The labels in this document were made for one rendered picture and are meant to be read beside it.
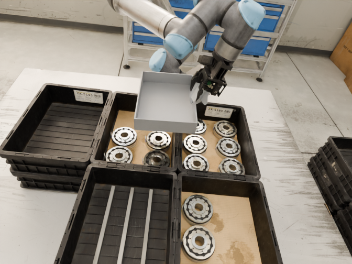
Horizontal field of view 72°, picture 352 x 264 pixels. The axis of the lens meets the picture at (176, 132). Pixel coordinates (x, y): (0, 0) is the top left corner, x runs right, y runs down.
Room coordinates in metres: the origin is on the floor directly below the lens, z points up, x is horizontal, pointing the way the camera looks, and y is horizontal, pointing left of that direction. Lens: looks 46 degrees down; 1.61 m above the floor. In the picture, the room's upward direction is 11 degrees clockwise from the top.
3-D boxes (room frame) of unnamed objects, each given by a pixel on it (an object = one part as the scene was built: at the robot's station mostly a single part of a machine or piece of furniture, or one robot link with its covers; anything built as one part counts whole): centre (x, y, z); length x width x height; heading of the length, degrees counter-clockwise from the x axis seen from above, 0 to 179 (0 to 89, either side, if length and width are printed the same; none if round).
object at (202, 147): (0.68, -0.09, 0.86); 0.10 x 0.10 x 0.01
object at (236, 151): (0.70, -0.23, 0.86); 0.10 x 0.10 x 0.01
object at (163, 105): (0.68, 0.05, 1.07); 0.27 x 0.20 x 0.05; 8
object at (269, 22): (2.67, -0.49, 0.60); 0.72 x 0.03 x 0.56; 99
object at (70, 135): (0.63, 0.44, 0.87); 0.40 x 0.30 x 0.11; 6
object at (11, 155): (0.63, 0.44, 0.92); 0.40 x 0.30 x 0.02; 6
